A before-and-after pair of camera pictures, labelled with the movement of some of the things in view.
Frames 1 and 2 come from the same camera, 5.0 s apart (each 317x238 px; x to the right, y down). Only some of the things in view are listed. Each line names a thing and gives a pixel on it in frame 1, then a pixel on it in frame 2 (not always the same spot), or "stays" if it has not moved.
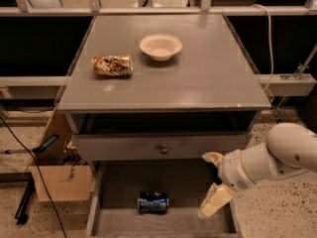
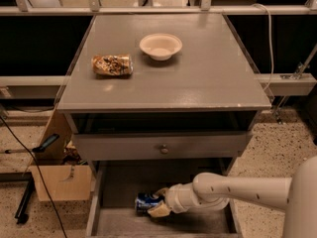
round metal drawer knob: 164,151 stays
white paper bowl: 160,47 stays
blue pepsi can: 153,201 stays
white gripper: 231,169 → 173,198
